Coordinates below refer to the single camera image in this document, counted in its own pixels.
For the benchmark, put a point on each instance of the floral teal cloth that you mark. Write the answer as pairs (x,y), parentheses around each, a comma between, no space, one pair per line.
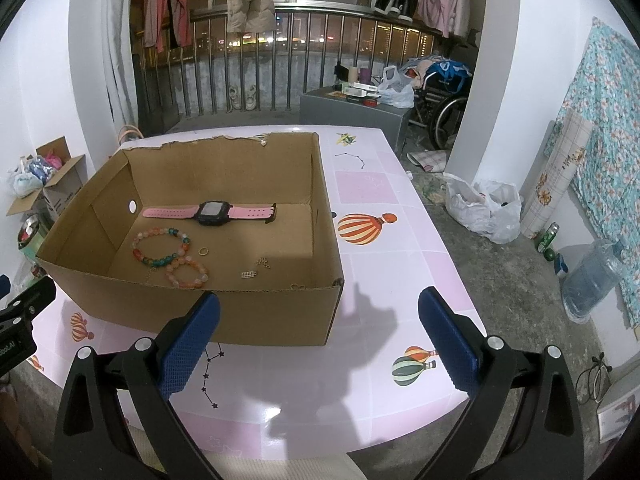
(610,160)

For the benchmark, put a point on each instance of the patterned film roll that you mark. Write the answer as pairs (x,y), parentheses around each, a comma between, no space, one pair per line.
(552,180)

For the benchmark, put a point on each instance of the large white plastic bag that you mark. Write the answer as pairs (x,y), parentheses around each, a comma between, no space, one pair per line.
(482,210)

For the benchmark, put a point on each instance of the wheelchair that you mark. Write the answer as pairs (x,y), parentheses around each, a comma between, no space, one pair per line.
(430,105)

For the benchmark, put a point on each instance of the green bottle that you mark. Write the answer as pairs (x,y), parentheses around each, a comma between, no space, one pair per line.
(547,237)

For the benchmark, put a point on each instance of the white curtain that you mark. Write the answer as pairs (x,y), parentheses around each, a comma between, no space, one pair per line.
(120,50)

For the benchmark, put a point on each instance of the pink hanging garments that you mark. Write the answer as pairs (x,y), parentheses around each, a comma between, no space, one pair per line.
(445,0)

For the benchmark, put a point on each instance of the red hanging clothes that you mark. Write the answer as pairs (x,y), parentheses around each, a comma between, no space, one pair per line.
(167,0)

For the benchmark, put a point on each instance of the printed paper sheet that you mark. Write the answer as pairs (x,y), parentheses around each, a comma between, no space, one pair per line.
(427,160)

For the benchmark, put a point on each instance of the metal balcony railing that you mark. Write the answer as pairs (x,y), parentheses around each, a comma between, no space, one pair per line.
(320,7)

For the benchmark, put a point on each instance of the white flat boxes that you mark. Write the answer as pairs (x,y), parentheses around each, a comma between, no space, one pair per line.
(360,90)

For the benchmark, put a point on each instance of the clear water jug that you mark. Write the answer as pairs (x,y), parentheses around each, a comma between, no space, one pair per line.
(592,285)

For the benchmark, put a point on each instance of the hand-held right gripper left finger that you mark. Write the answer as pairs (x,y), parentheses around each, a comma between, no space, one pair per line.
(190,345)

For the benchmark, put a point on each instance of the grey cabinet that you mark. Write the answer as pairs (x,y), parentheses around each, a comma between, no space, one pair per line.
(350,117)

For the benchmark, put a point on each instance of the white printed box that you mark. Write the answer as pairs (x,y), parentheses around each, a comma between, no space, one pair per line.
(620,415)

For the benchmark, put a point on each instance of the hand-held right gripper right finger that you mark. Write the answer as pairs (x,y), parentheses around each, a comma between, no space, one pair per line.
(450,340)

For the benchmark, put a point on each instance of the heap of clothes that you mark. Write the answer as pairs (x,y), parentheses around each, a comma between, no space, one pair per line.
(435,67)

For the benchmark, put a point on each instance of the brown cardboard box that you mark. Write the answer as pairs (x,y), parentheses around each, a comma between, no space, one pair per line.
(250,315)

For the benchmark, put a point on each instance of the green container metal lid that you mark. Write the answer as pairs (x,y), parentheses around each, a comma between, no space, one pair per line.
(32,240)

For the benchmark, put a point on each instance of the gold clover earring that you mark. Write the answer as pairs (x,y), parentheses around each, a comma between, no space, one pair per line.
(299,287)

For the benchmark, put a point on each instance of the bundle of plastic bags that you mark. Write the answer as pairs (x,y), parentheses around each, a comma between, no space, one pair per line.
(27,177)

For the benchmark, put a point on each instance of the beige cup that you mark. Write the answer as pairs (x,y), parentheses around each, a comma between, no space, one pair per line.
(354,75)

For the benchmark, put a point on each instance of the pair of white shoes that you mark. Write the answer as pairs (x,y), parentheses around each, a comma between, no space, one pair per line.
(242,99)

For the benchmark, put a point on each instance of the small open cardboard box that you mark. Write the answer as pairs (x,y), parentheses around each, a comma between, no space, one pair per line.
(60,185)

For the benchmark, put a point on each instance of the purple cup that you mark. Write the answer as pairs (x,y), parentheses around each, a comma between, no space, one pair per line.
(366,76)

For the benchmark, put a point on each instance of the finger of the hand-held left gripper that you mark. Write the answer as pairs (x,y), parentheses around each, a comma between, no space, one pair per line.
(4,287)
(35,296)

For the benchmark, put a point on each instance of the blue and white container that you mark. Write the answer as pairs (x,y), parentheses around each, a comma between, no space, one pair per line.
(562,266)

